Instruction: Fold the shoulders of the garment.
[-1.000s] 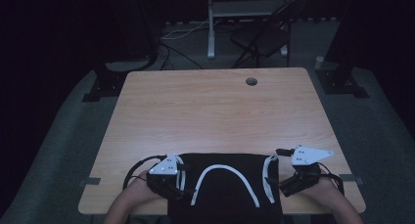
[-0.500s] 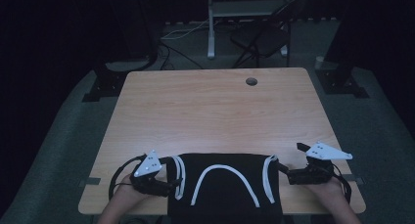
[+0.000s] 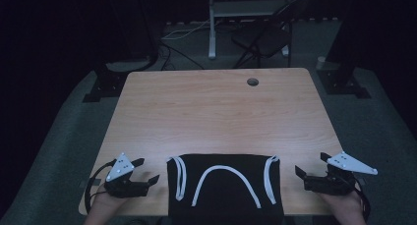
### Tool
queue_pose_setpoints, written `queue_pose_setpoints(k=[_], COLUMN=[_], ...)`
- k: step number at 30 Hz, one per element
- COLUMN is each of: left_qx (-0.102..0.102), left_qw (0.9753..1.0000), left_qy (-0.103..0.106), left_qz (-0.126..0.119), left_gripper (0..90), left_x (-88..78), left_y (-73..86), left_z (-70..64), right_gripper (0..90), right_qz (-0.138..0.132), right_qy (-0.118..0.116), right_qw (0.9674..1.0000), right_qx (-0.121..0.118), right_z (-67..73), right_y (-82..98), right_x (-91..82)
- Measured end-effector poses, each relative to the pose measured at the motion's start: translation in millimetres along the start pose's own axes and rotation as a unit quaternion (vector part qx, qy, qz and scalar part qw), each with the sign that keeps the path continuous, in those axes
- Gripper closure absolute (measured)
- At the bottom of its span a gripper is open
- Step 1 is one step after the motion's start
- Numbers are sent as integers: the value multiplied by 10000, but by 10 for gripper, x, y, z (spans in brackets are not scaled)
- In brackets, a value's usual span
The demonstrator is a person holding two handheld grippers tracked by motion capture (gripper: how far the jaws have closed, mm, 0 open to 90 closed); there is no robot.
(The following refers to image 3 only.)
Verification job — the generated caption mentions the black floor cables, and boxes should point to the black floor cables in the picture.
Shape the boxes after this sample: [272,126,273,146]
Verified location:
[158,40,207,72]

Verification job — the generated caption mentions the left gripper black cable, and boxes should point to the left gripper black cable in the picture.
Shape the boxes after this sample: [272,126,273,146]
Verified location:
[84,159,118,215]

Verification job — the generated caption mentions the person's left hand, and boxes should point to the person's left hand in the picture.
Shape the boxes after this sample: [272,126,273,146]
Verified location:
[87,185,131,220]

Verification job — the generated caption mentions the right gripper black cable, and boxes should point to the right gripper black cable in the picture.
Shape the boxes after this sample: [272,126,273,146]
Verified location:
[352,175,372,222]

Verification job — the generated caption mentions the black tank top white trim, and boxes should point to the black tank top white trim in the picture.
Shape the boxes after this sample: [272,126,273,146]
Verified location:
[166,153,285,225]

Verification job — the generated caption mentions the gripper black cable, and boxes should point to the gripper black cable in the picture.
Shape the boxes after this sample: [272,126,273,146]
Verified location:
[84,159,118,215]
[352,175,372,222]

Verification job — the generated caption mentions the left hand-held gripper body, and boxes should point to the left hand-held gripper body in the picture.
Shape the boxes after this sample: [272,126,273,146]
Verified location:
[103,151,149,199]

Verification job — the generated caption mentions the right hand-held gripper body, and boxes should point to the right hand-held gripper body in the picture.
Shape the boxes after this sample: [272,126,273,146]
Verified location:
[303,150,379,197]

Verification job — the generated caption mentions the white floor cable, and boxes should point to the white floor cable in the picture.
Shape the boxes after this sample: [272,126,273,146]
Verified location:
[161,19,211,41]

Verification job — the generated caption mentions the black stand base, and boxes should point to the black stand base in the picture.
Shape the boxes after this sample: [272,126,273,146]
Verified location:
[82,61,133,103]
[316,65,372,100]

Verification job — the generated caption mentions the person's right hand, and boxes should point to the person's right hand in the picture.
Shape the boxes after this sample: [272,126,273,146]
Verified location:
[319,189,364,220]

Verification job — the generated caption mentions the grey tape strip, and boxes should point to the grey tape strip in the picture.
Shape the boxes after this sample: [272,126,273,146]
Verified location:
[79,178,102,188]

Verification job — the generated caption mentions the black folding chair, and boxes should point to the black folding chair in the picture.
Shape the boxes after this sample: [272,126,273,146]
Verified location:
[230,0,313,70]

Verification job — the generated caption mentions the white metal stand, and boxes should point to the white metal stand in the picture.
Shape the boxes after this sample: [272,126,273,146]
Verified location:
[208,0,295,60]

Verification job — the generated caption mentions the white roll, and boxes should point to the white roll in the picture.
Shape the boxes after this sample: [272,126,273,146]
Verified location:
[316,55,328,71]

